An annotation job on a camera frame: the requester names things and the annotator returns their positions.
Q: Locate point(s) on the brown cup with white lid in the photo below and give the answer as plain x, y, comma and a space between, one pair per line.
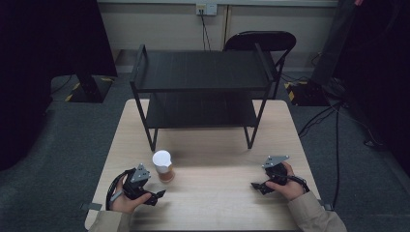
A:
164, 166

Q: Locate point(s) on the grey table clamp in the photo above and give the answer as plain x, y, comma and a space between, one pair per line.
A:
91, 206
326, 206

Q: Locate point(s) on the black folding chair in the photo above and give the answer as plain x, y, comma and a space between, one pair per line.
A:
264, 48

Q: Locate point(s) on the black stand base with tape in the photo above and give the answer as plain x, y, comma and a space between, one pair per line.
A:
306, 93

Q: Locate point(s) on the black curtain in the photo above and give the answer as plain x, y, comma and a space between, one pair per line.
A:
38, 64
377, 64

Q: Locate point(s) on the white wall socket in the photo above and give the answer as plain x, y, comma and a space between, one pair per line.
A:
206, 9

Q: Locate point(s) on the person's right hand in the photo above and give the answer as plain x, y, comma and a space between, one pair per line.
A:
287, 185

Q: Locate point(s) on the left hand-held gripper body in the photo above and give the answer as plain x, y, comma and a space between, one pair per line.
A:
135, 184

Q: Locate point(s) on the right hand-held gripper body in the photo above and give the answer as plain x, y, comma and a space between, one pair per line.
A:
275, 172

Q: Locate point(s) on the person's left hand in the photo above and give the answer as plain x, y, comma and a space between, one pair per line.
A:
126, 202

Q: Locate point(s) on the black two-tier shelf rack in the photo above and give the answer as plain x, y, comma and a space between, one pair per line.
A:
203, 83

